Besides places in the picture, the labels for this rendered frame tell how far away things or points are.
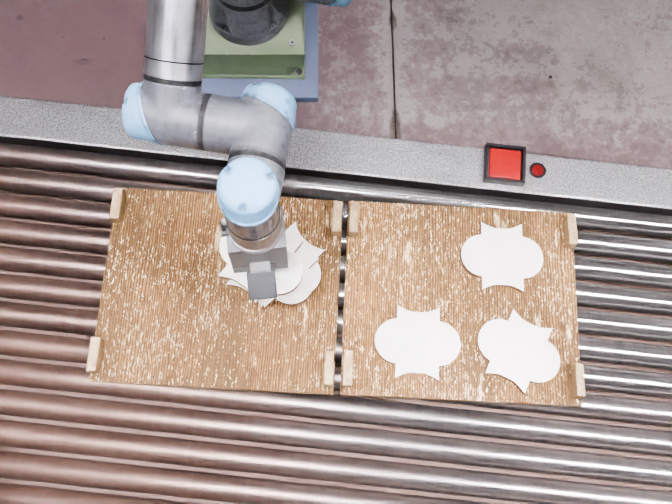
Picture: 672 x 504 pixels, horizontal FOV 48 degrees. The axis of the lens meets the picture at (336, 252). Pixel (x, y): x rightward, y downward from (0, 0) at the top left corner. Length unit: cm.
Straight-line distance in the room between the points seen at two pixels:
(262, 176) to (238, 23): 58
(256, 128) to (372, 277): 45
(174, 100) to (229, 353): 49
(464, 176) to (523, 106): 120
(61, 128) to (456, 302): 80
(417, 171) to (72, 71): 154
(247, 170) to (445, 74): 175
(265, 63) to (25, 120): 47
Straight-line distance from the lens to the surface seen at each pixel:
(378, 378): 129
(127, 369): 133
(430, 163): 144
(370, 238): 135
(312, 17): 164
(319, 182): 140
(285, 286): 119
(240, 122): 98
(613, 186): 152
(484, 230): 138
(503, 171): 145
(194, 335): 131
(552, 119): 263
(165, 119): 100
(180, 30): 99
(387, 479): 130
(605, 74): 277
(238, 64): 152
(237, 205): 91
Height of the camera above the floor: 221
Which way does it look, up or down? 72 degrees down
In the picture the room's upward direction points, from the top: 7 degrees clockwise
